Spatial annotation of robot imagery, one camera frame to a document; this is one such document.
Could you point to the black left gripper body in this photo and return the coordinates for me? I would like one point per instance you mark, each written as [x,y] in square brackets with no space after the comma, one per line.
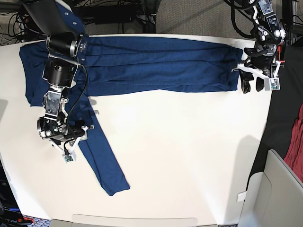
[264,67]

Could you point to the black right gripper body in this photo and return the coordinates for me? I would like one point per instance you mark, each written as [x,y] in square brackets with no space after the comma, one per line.
[66,137]

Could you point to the blue long-sleeve T-shirt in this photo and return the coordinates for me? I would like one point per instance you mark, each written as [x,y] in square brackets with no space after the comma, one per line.
[123,65]

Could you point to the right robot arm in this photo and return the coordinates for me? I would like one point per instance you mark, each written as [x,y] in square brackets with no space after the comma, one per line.
[50,69]

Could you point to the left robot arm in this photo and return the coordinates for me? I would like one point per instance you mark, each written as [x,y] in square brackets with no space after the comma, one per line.
[267,31]

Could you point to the black cloth sheet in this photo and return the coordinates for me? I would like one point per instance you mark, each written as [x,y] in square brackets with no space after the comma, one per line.
[283,110]

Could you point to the dark red cloth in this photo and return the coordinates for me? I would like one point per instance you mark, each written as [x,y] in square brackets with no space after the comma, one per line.
[294,156]

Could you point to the grey tray at bottom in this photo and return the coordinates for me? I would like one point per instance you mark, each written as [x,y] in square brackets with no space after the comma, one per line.
[78,220]

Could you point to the grey plastic bin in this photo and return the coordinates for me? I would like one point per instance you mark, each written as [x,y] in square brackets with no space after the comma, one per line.
[274,197]

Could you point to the black power supply box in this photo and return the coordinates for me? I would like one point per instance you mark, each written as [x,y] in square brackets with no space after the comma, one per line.
[110,14]

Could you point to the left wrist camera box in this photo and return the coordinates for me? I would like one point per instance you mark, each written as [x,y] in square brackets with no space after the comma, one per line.
[272,84]

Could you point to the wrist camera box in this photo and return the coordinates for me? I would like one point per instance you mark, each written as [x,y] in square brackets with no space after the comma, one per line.
[272,84]
[71,157]

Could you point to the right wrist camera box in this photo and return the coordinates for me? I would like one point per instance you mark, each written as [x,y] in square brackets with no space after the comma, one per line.
[71,157]

